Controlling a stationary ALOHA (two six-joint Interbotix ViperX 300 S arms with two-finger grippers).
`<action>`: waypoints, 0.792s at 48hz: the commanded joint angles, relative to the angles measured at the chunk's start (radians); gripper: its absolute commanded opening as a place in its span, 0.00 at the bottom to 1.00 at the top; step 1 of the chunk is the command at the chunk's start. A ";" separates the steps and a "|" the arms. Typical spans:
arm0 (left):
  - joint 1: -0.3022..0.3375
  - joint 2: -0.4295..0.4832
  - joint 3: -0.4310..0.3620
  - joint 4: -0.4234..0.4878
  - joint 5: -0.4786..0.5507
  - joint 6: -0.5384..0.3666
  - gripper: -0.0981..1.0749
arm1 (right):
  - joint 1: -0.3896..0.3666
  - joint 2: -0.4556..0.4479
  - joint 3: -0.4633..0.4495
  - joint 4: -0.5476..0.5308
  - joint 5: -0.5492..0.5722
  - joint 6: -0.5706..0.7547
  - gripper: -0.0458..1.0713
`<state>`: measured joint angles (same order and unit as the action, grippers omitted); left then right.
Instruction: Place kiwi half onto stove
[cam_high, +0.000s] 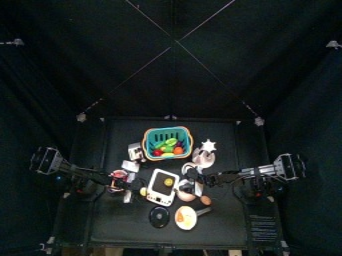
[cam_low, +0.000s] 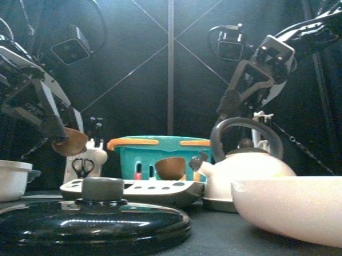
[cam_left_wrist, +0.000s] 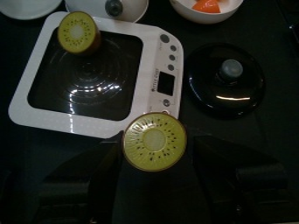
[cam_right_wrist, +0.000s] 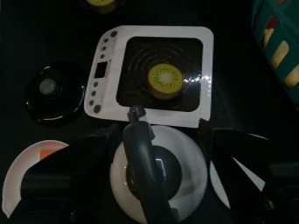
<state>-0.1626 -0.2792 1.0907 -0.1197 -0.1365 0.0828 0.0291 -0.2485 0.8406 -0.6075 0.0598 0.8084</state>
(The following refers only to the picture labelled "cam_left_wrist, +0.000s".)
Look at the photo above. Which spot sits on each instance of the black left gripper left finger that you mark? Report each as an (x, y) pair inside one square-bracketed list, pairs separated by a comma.
[(73, 186)]

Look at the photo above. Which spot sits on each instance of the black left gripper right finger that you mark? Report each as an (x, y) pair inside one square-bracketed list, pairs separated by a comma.
[(248, 180)]

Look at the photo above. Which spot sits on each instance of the toy kiwi half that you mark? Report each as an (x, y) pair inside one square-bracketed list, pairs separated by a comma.
[(77, 32), (155, 141)]

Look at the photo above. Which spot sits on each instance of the white toy induction stove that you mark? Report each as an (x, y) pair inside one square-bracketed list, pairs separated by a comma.
[(93, 78)]

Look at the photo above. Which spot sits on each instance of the black pot lid grey knob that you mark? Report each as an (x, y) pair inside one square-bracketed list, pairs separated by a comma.
[(224, 80)]

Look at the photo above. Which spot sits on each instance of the white bowl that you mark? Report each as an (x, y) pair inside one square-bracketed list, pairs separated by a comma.
[(205, 13)]

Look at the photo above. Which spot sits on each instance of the orange toy fruit piece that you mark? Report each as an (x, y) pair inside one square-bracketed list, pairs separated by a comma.
[(207, 5)]

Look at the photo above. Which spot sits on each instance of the white lid grey knob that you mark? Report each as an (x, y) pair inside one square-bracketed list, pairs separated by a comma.
[(111, 8)]

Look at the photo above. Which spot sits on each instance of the white plate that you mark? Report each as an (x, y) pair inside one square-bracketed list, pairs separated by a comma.
[(26, 7)]

